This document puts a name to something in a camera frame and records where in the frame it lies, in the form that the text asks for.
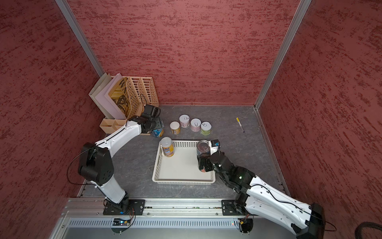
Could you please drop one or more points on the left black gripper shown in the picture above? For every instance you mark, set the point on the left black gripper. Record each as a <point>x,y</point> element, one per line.
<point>159,123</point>

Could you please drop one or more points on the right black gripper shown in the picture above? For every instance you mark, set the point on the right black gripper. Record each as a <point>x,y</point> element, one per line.
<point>208,162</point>

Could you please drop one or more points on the small yellow can white lid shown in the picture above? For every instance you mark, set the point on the small yellow can white lid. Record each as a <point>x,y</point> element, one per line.
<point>175,127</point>

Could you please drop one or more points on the white perforated plastic basket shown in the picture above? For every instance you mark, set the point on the white perforated plastic basket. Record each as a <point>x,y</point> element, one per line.
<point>181,168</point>

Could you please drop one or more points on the yellow labelled tall can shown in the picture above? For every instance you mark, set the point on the yellow labelled tall can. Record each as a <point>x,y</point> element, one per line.
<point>167,146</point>

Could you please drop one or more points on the small pink can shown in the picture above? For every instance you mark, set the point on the small pink can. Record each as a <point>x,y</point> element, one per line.
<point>184,121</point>
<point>195,125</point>

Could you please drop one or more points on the small green can white lid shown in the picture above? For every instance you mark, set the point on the small green can white lid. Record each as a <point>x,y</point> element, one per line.
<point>206,128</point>

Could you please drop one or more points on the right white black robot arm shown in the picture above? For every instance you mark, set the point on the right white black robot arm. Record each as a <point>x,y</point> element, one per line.
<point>256,197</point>

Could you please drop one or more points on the beige plastic file organizer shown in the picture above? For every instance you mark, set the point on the beige plastic file organizer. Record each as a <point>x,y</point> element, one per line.
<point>141,91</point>

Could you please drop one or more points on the brown patterned magazine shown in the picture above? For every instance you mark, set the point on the brown patterned magazine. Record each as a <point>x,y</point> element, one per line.
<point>119,95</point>

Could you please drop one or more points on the yellow white marker pen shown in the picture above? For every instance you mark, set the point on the yellow white marker pen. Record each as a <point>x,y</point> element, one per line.
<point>240,124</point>

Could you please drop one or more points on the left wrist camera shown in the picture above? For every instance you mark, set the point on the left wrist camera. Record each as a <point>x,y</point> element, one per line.
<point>151,111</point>

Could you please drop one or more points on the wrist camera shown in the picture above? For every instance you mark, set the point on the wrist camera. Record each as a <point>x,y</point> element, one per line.
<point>151,111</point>
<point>214,146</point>

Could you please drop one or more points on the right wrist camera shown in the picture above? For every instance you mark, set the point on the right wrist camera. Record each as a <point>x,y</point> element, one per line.
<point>214,146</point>

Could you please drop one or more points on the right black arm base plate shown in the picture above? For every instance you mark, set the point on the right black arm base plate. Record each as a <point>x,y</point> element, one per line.
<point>229,209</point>

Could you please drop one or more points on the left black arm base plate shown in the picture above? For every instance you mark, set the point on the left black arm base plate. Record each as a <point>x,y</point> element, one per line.
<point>127,207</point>

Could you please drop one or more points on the aluminium front rail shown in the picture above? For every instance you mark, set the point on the aluminium front rail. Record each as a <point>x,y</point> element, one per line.
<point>92,207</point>

